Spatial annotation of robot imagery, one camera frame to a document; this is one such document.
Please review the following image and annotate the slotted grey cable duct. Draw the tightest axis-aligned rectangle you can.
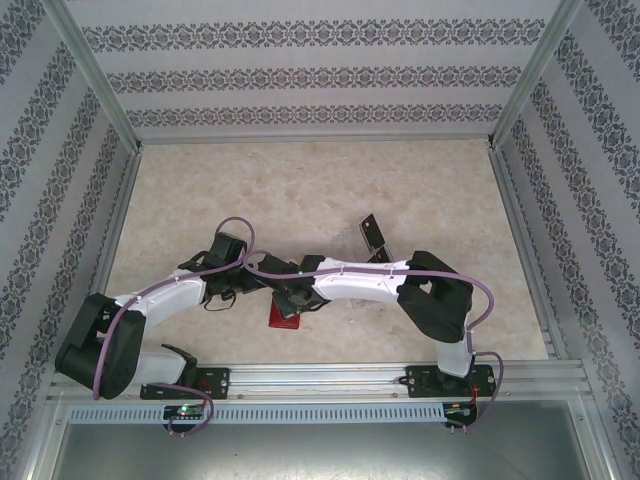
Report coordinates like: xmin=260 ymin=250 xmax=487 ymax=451
xmin=67 ymin=402 xmax=447 ymax=424

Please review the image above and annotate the red leather card holder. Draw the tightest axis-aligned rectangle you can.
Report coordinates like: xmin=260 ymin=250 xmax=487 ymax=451
xmin=267 ymin=299 xmax=304 ymax=330

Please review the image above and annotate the left green circuit board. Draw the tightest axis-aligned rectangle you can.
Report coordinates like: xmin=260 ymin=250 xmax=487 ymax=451
xmin=163 ymin=404 xmax=207 ymax=421

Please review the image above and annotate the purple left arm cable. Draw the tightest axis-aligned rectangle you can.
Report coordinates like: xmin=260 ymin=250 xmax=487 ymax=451
xmin=91 ymin=215 xmax=259 ymax=436

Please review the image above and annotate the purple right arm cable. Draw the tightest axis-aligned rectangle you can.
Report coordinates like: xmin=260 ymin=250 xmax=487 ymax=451
xmin=243 ymin=249 xmax=505 ymax=435

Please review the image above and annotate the green circuit board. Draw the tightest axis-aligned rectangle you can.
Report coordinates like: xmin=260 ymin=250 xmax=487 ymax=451
xmin=163 ymin=404 xmax=207 ymax=421
xmin=445 ymin=401 xmax=480 ymax=419

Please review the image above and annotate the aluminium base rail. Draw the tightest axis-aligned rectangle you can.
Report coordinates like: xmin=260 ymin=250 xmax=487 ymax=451
xmin=48 ymin=363 xmax=587 ymax=401

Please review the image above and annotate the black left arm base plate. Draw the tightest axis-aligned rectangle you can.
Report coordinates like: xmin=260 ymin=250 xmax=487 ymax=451
xmin=138 ymin=366 xmax=232 ymax=402

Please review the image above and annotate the aluminium table side rail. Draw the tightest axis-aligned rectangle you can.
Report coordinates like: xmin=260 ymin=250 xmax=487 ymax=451
xmin=487 ymin=142 xmax=570 ymax=361
xmin=69 ymin=144 xmax=146 ymax=369

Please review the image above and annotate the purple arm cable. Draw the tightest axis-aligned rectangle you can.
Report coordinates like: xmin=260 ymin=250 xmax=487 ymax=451
xmin=243 ymin=249 xmax=505 ymax=435
xmin=91 ymin=215 xmax=259 ymax=436

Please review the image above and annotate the aluminium table back rail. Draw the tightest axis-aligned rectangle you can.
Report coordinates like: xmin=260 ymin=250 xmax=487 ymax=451
xmin=137 ymin=133 xmax=494 ymax=146

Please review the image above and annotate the right green circuit board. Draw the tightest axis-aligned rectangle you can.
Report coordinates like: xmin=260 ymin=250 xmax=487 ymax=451
xmin=445 ymin=401 xmax=480 ymax=419

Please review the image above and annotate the aluminium frame post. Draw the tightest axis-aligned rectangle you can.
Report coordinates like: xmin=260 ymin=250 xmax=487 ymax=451
xmin=485 ymin=0 xmax=585 ymax=151
xmin=46 ymin=0 xmax=145 ymax=154

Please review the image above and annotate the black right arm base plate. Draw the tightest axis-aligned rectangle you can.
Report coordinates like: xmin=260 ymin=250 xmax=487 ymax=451
xmin=404 ymin=363 xmax=495 ymax=400

